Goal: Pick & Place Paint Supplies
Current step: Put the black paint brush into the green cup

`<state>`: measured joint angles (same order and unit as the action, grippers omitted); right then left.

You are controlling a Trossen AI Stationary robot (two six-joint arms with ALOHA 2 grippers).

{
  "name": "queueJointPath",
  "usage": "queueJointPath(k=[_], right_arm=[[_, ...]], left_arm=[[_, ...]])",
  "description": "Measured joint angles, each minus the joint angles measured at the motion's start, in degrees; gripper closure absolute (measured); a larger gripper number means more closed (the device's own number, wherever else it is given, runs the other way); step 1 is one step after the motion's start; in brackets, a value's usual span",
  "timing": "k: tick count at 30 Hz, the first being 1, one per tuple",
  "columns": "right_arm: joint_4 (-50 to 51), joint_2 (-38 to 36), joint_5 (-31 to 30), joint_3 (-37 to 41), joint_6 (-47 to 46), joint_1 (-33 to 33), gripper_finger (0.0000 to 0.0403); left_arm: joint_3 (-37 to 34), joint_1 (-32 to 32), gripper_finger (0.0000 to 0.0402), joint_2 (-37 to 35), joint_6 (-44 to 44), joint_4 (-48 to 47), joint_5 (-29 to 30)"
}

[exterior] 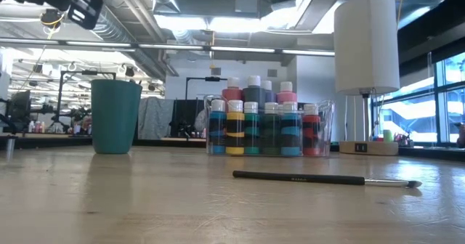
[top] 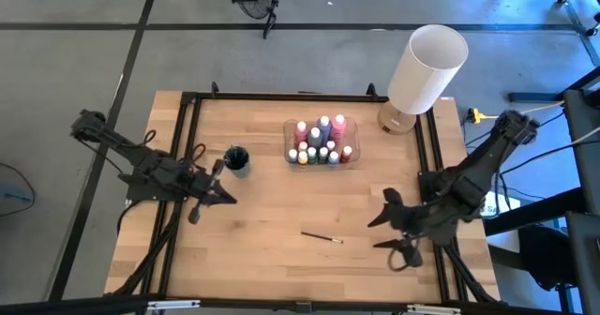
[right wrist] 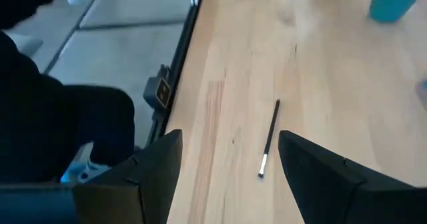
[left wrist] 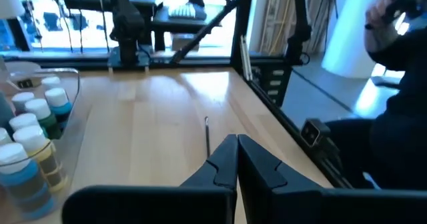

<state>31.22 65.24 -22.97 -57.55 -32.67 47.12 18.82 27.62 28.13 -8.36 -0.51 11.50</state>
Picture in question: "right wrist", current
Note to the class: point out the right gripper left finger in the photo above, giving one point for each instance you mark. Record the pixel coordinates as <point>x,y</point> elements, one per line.
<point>116,200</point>

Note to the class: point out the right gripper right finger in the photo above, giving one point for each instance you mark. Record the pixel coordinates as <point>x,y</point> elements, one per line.
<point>333,197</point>

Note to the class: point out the thin black paint brush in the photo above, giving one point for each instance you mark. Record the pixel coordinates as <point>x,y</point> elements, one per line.
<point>271,130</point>

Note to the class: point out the person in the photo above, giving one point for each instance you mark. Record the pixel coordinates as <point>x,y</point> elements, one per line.
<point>50,117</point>

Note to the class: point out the black grey office chair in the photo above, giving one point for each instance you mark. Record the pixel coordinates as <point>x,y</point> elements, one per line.
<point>26,44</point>

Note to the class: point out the teal plastic cup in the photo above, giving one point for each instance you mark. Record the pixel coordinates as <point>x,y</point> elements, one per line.
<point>393,0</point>

